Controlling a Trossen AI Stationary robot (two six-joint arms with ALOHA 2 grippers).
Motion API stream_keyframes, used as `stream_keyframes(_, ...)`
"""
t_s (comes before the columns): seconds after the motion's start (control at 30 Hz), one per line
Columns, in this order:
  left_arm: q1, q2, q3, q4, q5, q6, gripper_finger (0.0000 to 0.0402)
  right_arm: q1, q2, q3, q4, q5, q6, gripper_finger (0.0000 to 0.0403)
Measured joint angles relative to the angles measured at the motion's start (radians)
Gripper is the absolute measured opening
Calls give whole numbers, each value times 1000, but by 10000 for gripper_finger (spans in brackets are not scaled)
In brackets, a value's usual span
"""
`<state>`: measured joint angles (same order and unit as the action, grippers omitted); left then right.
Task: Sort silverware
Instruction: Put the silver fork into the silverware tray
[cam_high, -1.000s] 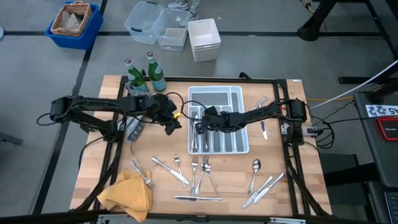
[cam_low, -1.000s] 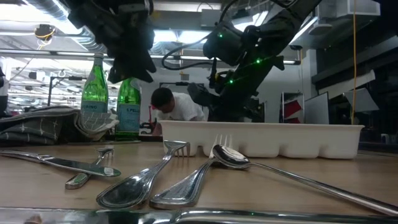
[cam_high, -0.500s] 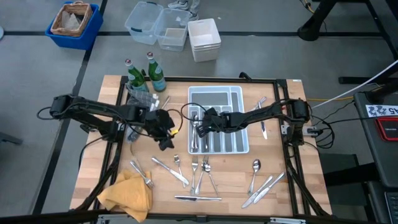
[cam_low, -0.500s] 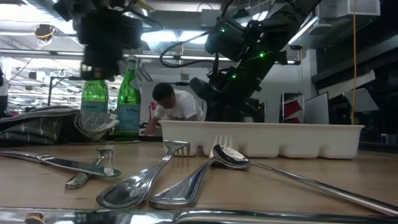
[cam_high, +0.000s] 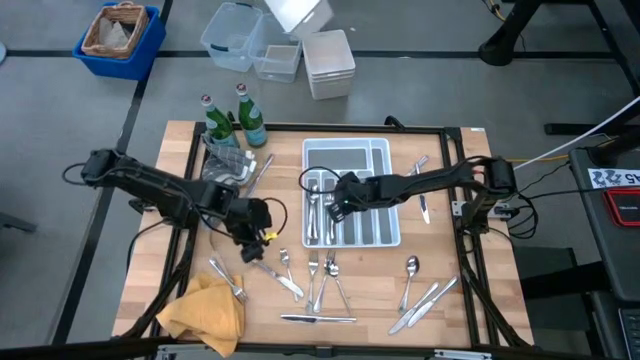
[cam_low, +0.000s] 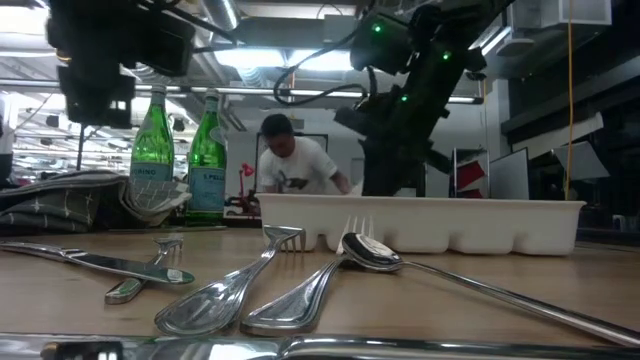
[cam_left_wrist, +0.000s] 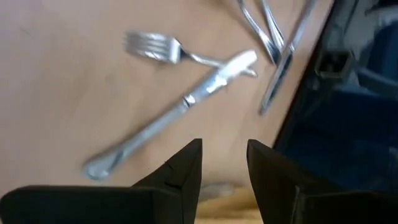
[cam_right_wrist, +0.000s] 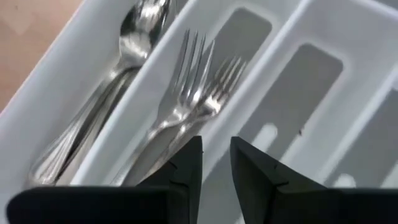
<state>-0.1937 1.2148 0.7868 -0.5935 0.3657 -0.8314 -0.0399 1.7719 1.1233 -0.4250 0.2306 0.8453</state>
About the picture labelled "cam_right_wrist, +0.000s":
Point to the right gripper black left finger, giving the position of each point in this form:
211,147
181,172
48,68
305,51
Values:
124,205

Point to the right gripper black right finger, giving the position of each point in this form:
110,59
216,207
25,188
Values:
295,205

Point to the silver spoon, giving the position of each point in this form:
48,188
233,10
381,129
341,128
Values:
136,46
105,99

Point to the large silver fork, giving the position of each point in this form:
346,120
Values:
183,90

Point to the small silver fork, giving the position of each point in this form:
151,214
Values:
217,96

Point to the white plastic cutlery organizer tray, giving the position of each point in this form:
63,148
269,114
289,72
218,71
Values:
280,40

